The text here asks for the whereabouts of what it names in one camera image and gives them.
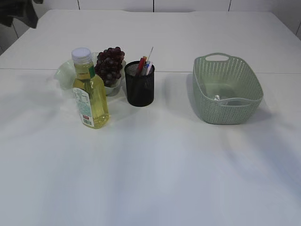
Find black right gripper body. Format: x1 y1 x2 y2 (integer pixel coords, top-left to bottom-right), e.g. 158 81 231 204
0 0 44 29

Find clear plastic sheet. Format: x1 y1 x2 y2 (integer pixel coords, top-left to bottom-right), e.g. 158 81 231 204
214 95 221 101

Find red glitter marker pen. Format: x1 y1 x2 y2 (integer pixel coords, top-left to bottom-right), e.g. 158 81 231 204
135 57 144 76

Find yellow oil bottle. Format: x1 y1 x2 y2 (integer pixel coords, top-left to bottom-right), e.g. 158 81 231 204
71 48 110 129

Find clear plastic ruler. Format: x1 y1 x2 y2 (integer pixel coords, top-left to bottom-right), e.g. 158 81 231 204
147 46 153 61

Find silver glitter marker pen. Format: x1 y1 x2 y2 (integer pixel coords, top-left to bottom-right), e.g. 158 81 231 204
143 61 150 75

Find pink capped scissors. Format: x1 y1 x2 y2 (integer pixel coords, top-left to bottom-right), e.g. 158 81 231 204
146 62 152 75

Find blue capped scissors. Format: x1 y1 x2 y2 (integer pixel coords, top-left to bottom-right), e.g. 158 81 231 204
140 61 150 76

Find green woven plastic basket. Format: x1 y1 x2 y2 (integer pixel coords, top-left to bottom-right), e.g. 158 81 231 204
192 53 264 125

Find purple artificial grape bunch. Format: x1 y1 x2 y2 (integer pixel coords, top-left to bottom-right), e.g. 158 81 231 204
95 47 125 87

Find black mesh pen holder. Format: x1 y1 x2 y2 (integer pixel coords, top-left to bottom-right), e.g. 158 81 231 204
124 61 155 107

